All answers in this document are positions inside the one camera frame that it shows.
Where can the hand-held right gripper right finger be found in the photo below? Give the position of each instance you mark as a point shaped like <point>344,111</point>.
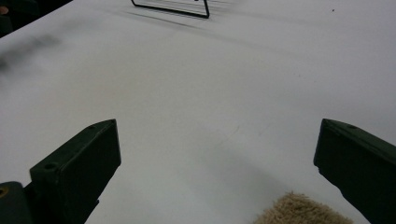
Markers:
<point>361,165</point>

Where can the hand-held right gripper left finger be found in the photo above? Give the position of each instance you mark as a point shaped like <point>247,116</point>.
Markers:
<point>77,168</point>

